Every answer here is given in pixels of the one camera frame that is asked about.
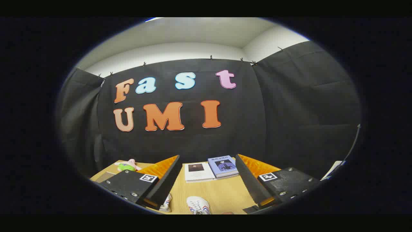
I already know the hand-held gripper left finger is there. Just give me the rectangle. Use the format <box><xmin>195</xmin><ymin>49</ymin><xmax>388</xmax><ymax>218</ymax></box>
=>
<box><xmin>98</xmin><ymin>155</ymin><xmax>183</xmax><ymax>209</ymax></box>

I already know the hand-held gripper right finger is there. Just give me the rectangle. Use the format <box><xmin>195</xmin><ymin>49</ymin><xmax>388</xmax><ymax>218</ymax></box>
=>
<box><xmin>235</xmin><ymin>154</ymin><xmax>322</xmax><ymax>210</ymax></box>

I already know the white canvas shoe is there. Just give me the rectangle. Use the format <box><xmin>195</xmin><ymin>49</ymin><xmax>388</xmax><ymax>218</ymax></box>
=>
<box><xmin>159</xmin><ymin>193</ymin><xmax>173</xmax><ymax>213</ymax></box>
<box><xmin>186</xmin><ymin>196</ymin><xmax>211</xmax><ymax>215</ymax></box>

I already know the blue book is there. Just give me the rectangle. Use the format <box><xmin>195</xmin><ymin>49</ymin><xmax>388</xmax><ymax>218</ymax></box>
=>
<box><xmin>208</xmin><ymin>155</ymin><xmax>239</xmax><ymax>178</ymax></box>

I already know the white book with dark picture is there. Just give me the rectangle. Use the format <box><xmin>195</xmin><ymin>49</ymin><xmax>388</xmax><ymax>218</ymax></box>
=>
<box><xmin>184</xmin><ymin>162</ymin><xmax>215</xmax><ymax>183</ymax></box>

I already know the pink and green plush toy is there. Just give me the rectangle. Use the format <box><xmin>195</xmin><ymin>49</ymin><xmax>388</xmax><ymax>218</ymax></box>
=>
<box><xmin>115</xmin><ymin>159</ymin><xmax>142</xmax><ymax>172</ymax></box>

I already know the grey cable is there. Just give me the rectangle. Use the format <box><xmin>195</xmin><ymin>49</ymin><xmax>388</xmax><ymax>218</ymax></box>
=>
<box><xmin>341</xmin><ymin>124</ymin><xmax>362</xmax><ymax>165</ymax></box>

